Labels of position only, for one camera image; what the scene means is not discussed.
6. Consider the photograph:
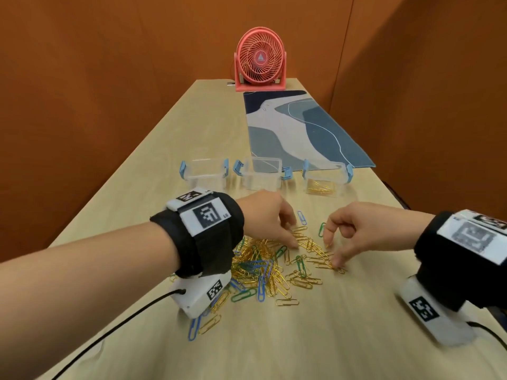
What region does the person's right hand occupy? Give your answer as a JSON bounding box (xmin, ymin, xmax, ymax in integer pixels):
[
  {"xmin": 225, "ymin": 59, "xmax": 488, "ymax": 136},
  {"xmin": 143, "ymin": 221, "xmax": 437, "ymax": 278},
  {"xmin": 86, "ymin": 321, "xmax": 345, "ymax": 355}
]
[{"xmin": 323, "ymin": 202, "xmax": 436, "ymax": 270}]

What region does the person's left hand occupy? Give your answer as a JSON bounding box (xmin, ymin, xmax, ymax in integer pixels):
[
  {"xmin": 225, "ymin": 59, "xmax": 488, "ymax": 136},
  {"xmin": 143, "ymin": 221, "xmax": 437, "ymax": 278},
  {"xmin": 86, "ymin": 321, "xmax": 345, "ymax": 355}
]
[{"xmin": 237, "ymin": 189, "xmax": 300, "ymax": 251}]

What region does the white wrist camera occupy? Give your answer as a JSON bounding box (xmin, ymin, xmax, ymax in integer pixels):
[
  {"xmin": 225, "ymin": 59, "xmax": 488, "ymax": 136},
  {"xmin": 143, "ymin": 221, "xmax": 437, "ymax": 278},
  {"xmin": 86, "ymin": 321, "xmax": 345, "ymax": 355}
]
[
  {"xmin": 398, "ymin": 274, "xmax": 476, "ymax": 348},
  {"xmin": 170, "ymin": 271, "xmax": 232, "ymax": 320}
]

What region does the clear box with blue latches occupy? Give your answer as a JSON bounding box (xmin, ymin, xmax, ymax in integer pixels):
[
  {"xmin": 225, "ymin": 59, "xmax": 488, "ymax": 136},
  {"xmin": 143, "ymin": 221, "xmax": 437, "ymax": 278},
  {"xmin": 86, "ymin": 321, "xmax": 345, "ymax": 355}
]
[
  {"xmin": 232, "ymin": 157, "xmax": 293, "ymax": 191},
  {"xmin": 302, "ymin": 158, "xmax": 354, "ymax": 198},
  {"xmin": 179, "ymin": 158, "xmax": 230, "ymax": 191}
]

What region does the heap of gold paper clips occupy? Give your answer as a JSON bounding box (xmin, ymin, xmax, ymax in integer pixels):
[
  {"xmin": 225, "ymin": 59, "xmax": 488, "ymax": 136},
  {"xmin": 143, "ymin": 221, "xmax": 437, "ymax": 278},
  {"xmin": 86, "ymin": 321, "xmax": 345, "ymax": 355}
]
[{"xmin": 307, "ymin": 178, "xmax": 337, "ymax": 195}]

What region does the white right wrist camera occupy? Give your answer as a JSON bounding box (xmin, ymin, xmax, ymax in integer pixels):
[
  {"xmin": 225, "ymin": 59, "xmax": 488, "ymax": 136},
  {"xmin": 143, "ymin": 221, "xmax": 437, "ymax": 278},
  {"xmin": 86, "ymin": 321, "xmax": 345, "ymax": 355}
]
[{"xmin": 398, "ymin": 274, "xmax": 476, "ymax": 348}]

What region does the pink desk fan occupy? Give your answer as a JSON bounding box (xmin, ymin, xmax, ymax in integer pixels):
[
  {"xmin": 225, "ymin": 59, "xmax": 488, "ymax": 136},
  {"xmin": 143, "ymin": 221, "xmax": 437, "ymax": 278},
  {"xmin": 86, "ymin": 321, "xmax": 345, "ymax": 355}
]
[{"xmin": 234, "ymin": 26, "xmax": 287, "ymax": 93}]

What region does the black right camera cable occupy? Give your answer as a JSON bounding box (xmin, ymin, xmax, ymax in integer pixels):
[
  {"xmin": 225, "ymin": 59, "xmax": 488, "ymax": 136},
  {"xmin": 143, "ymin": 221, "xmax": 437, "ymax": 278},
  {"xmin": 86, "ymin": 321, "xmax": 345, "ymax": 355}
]
[{"xmin": 466, "ymin": 320, "xmax": 507, "ymax": 353}]

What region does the blue patterned desk mat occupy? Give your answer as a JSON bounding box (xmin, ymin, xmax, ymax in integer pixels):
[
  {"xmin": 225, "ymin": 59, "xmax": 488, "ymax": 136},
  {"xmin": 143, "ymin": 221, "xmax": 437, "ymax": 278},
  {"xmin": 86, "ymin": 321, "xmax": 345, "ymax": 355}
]
[{"xmin": 242, "ymin": 90, "xmax": 377, "ymax": 172}]

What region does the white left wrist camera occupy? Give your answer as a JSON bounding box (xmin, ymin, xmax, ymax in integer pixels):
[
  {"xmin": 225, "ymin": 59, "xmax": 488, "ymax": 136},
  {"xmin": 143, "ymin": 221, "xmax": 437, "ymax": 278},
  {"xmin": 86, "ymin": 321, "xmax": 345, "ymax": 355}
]
[{"xmin": 170, "ymin": 271, "xmax": 232, "ymax": 320}]

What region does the pile of mixed paper clips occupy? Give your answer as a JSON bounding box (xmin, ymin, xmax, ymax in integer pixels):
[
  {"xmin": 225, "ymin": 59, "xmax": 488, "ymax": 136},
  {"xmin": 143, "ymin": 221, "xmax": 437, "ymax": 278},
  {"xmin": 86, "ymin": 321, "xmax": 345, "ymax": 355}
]
[{"xmin": 169, "ymin": 211, "xmax": 349, "ymax": 341}]

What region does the black right wristband with tags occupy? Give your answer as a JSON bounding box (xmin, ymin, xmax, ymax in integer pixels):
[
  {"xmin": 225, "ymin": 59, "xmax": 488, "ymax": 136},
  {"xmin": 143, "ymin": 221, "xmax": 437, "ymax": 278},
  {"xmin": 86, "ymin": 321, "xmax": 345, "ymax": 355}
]
[{"xmin": 414, "ymin": 209, "xmax": 507, "ymax": 313}]

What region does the black left camera cable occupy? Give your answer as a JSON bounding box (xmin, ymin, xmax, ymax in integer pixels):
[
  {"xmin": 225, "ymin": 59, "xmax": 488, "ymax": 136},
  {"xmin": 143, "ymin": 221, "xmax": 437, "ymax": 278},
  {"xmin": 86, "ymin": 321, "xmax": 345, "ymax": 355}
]
[{"xmin": 50, "ymin": 288, "xmax": 187, "ymax": 380}]

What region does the black camera cable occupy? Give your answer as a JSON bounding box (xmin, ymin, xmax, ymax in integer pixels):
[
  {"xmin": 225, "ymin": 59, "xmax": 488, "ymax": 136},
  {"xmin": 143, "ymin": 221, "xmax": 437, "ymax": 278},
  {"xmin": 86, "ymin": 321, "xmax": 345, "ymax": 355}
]
[
  {"xmin": 50, "ymin": 288, "xmax": 187, "ymax": 380},
  {"xmin": 466, "ymin": 320, "xmax": 507, "ymax": 353}
]

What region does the person's left forearm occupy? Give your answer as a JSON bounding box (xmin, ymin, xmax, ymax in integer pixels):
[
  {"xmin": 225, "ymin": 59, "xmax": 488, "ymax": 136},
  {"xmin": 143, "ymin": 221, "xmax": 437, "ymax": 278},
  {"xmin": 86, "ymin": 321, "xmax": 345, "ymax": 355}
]
[{"xmin": 0, "ymin": 221, "xmax": 181, "ymax": 380}]

